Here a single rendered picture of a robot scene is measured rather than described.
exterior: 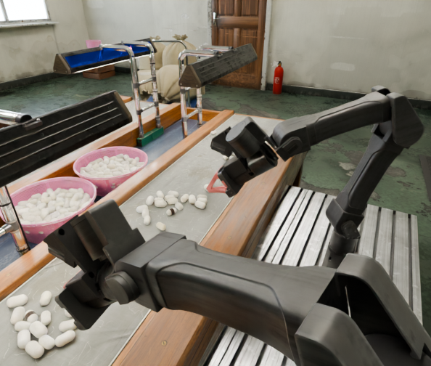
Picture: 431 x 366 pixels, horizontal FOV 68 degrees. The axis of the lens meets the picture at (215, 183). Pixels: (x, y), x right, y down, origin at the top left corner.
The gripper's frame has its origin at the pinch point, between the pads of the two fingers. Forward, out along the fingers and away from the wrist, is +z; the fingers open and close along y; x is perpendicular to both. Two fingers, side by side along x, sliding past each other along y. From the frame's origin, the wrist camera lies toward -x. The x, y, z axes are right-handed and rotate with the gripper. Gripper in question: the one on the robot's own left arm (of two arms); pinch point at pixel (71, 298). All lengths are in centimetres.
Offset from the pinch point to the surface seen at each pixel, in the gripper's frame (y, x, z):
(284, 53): -492, -28, 77
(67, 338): 1.6, 6.1, 8.5
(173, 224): -37.3, 6.8, 10.1
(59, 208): -30, -16, 37
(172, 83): -299, -72, 148
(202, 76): -73, -23, -5
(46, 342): 3.7, 4.2, 10.3
